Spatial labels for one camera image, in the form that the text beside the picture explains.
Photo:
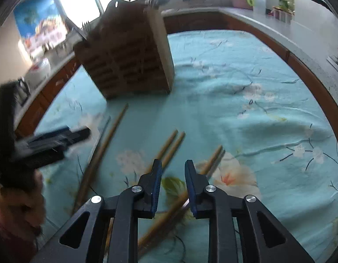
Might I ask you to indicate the teal floral tablecloth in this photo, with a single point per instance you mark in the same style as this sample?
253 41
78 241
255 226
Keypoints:
230 90

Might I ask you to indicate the wooden chopstick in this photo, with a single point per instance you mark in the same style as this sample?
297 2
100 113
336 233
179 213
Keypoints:
177 144
166 152
95 161
179 199

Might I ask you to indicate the wooden utensil holder box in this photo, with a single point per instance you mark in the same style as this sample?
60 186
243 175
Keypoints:
128 51

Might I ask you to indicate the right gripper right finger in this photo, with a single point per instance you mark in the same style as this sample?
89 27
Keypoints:
240 229

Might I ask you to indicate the white jug green handle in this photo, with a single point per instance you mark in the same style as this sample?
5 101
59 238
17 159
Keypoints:
259 6

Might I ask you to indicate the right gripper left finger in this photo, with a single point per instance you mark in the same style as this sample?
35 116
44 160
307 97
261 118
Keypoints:
106 225

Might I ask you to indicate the colourful wall poster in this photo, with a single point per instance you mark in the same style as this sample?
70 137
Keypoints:
40 25

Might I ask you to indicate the white rice cooker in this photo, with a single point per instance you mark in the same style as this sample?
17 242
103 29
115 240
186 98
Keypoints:
37 73

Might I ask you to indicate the condiment bottles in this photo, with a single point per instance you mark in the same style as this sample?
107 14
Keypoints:
284 12

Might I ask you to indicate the black pan handle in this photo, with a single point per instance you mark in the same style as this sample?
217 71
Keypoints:
322 3

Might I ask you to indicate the person's left hand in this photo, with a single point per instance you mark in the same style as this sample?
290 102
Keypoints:
22 213

